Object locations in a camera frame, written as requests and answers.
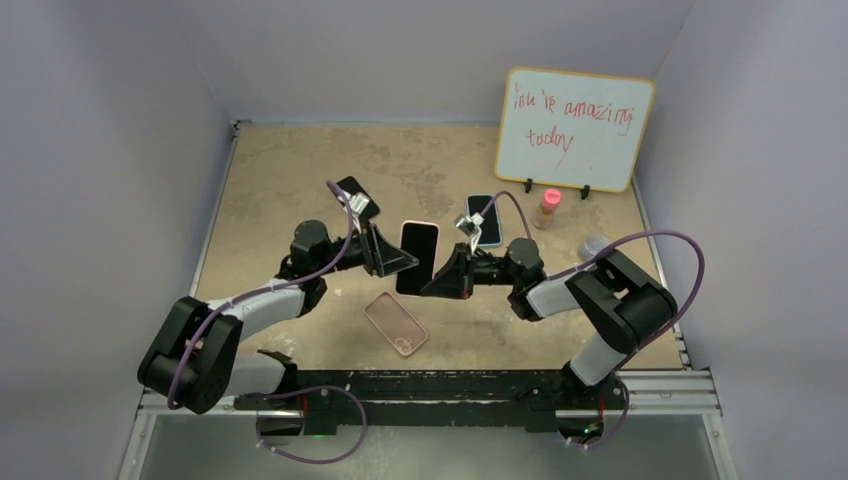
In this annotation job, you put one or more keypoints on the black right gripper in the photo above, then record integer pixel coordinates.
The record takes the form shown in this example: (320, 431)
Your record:
(458, 278)

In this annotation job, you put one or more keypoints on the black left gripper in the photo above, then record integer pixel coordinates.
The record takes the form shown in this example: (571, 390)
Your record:
(380, 258)

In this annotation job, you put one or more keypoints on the pink phone case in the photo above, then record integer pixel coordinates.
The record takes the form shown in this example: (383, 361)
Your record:
(397, 325)

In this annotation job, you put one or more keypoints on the black phone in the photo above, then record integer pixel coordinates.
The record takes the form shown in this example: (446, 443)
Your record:
(351, 185)

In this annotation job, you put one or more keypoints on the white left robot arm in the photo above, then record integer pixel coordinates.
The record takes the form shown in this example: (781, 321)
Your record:
(193, 358)

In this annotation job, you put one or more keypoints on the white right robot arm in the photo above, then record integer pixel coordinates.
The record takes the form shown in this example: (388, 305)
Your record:
(624, 304)

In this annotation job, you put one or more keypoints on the pink capped bottle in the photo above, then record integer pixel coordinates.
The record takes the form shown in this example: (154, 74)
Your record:
(544, 214)

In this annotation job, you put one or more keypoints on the small clear jar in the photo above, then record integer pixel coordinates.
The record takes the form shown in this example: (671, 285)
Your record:
(592, 244)

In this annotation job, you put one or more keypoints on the yellow framed whiteboard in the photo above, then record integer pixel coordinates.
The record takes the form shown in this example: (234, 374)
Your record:
(572, 130)

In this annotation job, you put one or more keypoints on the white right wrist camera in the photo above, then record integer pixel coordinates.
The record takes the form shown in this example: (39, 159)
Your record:
(471, 226)

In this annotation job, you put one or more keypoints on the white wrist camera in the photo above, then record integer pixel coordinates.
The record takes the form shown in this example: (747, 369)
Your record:
(471, 226)
(356, 204)

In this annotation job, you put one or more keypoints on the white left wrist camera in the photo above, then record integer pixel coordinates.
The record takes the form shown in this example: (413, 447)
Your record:
(356, 204)

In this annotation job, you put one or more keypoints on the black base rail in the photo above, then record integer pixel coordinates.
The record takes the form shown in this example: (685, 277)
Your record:
(538, 401)

